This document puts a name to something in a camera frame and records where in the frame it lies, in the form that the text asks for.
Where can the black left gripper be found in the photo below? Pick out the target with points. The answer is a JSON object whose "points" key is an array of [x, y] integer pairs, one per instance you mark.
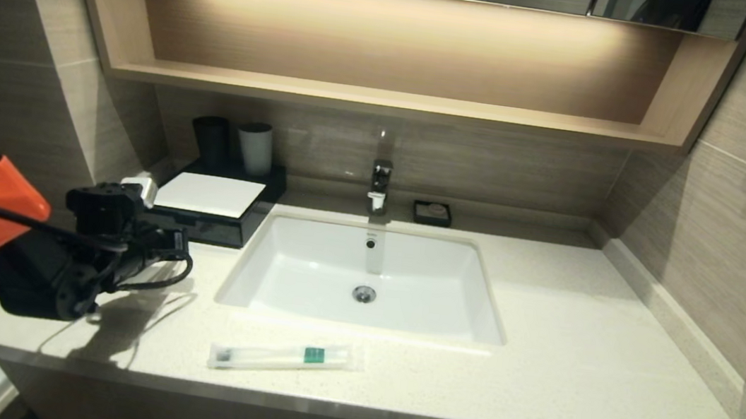
{"points": [[125, 256]]}

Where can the black box drawer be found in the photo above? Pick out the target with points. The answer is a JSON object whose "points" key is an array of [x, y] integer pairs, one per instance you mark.
{"points": [[221, 232]]}

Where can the black box white lid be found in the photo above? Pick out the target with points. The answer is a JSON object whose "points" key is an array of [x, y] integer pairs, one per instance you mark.
{"points": [[211, 194]]}

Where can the black cup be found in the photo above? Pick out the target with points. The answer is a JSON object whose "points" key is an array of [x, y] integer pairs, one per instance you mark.
{"points": [[212, 140]]}

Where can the grey white cup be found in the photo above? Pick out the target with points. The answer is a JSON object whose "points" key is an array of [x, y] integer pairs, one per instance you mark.
{"points": [[256, 149]]}

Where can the white sink basin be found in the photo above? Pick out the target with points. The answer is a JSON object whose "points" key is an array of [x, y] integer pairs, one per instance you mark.
{"points": [[307, 280]]}

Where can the packaged toothbrush green label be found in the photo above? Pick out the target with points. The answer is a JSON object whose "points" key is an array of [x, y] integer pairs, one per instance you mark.
{"points": [[284, 355]]}

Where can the chrome sink drain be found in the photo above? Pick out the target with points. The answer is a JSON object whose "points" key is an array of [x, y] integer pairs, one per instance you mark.
{"points": [[364, 294]]}

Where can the chrome faucet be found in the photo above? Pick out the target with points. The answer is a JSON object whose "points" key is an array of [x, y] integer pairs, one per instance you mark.
{"points": [[381, 177]]}

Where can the black soap dish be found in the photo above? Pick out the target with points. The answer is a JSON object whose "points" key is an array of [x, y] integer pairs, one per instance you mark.
{"points": [[416, 219]]}

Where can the round soap bar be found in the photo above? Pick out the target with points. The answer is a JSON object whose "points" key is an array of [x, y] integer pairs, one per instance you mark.
{"points": [[433, 210]]}

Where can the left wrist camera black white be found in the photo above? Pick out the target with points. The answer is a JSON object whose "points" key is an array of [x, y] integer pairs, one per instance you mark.
{"points": [[103, 205]]}

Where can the wooden wall shelf niche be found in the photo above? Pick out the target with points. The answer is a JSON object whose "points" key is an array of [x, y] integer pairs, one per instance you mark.
{"points": [[386, 101]]}

